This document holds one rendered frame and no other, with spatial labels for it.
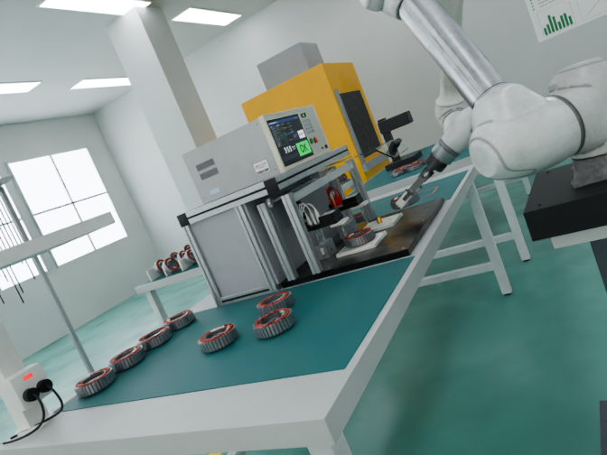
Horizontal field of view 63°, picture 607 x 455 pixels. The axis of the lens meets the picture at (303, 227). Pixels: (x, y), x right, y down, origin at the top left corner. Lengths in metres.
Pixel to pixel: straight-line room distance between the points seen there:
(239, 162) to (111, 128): 8.13
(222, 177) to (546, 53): 5.53
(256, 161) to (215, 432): 1.03
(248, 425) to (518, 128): 0.84
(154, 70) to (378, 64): 3.01
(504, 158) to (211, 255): 1.07
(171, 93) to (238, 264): 4.23
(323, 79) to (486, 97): 4.25
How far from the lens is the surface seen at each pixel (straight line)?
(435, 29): 1.41
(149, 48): 5.99
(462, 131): 1.80
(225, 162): 1.83
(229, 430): 0.97
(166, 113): 5.92
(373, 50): 7.20
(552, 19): 6.92
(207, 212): 1.75
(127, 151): 9.70
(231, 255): 1.77
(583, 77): 1.33
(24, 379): 1.52
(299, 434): 0.89
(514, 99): 1.26
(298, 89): 5.57
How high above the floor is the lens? 1.15
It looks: 8 degrees down
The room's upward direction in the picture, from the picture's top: 22 degrees counter-clockwise
